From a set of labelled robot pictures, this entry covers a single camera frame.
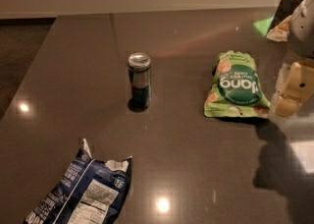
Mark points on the dark snack bag in background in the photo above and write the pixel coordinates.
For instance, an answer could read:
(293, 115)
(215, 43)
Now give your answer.
(278, 29)

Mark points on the green rice chip bag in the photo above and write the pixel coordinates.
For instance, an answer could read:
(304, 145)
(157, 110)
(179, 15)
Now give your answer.
(235, 88)

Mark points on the blue chip bag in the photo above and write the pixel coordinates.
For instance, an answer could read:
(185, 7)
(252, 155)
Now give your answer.
(90, 192)

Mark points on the dark blue drink can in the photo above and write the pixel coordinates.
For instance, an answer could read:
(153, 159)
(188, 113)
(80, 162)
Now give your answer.
(140, 78)

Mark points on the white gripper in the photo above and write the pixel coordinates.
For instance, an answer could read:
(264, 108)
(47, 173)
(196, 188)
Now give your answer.
(302, 28)

